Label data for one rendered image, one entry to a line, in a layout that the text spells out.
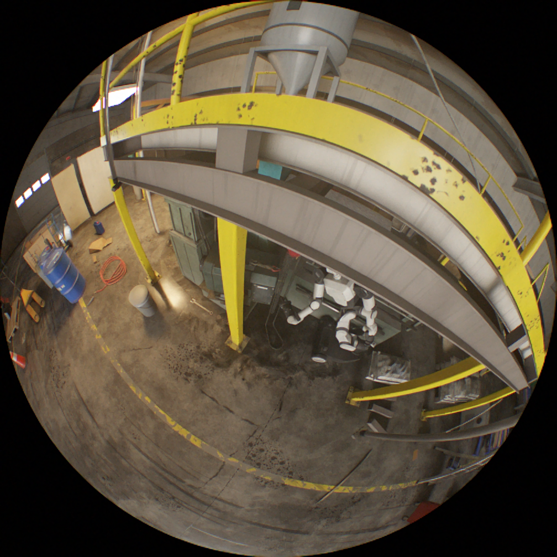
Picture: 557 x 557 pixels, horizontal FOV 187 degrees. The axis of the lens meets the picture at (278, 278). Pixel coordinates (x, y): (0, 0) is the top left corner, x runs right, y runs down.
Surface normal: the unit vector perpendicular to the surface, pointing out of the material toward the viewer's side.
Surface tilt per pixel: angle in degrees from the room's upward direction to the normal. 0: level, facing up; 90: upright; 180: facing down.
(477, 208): 90
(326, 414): 0
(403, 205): 90
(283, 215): 90
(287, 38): 124
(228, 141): 90
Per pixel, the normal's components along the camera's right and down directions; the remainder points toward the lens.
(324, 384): 0.18, -0.61
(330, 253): -0.44, 0.65
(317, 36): 0.14, 0.79
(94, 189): 0.88, 0.46
